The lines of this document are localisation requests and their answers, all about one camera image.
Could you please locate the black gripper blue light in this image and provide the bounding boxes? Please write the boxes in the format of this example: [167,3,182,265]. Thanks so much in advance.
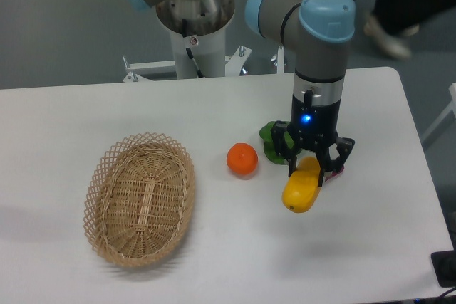
[270,94,356,188]

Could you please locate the yellow mango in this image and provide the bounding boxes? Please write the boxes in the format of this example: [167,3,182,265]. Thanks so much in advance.
[281,157,321,213]

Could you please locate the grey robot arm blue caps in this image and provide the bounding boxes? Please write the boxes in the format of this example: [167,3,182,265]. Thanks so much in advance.
[129,0,356,182]

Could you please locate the pink object behind gripper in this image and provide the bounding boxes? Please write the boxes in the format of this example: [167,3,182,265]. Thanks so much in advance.
[324,167,345,182]

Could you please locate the green vegetable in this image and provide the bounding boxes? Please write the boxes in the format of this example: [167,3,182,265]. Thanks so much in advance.
[259,121,294,165]

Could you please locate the orange tangerine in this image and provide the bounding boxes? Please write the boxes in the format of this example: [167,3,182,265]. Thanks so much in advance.
[226,142,258,176]

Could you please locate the black device at table corner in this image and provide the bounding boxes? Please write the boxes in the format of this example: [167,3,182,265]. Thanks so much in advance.
[430,250,455,288]

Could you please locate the person legs and shoes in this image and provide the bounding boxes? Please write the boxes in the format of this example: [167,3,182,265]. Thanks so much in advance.
[363,0,455,60]

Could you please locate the woven wicker basket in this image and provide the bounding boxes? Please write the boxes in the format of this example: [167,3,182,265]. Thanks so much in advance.
[83,132,195,267]

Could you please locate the white furniture frame at right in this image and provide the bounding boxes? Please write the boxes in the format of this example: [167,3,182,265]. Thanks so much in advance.
[420,83,455,150]

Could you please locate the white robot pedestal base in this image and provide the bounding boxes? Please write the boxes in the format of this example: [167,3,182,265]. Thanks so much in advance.
[122,0,286,83]

